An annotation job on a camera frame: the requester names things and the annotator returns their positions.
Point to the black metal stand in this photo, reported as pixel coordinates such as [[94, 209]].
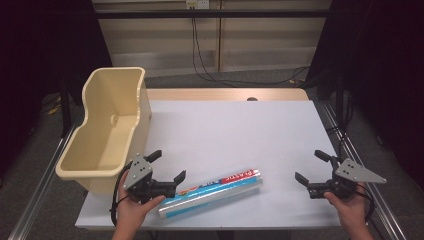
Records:
[[340, 110], [65, 110]]

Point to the white wall outlet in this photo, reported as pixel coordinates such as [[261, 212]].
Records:
[[197, 3]]

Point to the dark curtain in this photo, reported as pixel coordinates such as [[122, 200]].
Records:
[[383, 66], [36, 50]]

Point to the metal floor rail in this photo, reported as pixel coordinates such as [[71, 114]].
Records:
[[40, 186], [376, 200]]

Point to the person's left hand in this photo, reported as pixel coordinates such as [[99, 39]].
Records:
[[133, 211]]

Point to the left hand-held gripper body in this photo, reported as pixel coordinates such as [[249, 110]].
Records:
[[138, 173]]

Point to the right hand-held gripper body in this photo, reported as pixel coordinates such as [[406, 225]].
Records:
[[353, 171]]

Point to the white table mat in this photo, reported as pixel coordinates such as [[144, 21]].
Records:
[[233, 140]]

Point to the blue and red wrap box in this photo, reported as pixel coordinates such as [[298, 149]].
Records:
[[213, 194]]

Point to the cream plastic bin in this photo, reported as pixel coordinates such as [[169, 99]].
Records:
[[110, 100]]

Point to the black horizontal bar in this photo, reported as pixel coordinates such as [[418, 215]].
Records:
[[213, 13]]

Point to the person's right hand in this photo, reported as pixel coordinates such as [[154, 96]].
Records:
[[348, 208]]

